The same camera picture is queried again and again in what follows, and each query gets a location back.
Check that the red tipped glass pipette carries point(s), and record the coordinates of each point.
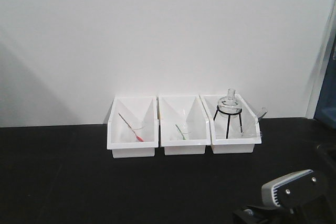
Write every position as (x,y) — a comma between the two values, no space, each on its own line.
(132,130)

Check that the clear glass flask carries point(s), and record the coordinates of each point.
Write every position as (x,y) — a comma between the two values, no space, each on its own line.
(229,104)

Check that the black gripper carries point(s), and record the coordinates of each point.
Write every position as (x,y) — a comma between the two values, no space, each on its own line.
(304,196)

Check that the white plastic bin right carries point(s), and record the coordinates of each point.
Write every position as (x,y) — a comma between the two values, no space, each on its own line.
(237,142)

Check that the white plastic bin middle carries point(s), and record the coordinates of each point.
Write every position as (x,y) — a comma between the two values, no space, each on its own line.
(189,114)

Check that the green tipped glass pipette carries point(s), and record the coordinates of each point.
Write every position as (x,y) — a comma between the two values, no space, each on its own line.
(180,132)

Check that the white plastic bin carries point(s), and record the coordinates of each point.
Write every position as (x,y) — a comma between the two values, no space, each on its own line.
(189,114)
(133,127)
(237,142)

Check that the black wire tripod stand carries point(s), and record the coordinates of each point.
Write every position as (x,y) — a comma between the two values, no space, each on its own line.
(228,121)

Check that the white plastic bin left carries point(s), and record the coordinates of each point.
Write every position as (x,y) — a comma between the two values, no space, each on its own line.
(133,127)

